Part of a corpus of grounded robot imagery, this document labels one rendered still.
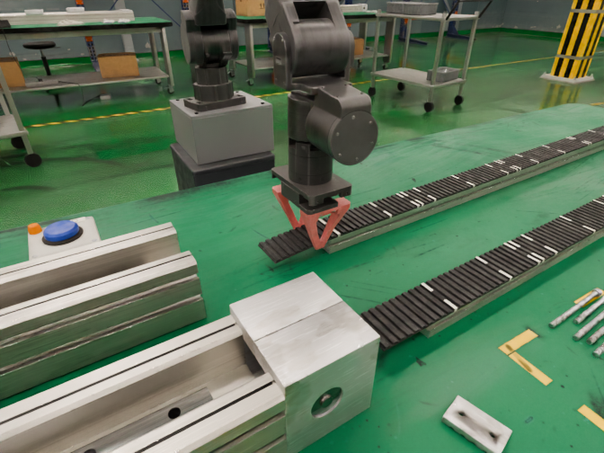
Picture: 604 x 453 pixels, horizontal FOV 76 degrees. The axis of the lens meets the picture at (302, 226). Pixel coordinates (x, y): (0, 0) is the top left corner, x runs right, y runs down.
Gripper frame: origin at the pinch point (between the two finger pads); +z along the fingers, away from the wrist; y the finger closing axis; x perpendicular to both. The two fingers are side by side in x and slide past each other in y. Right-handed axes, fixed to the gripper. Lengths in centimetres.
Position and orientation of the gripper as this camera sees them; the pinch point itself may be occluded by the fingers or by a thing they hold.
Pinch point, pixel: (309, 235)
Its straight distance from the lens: 56.0
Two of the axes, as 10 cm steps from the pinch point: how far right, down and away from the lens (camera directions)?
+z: 0.0, 8.5, 5.2
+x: 8.5, -2.7, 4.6
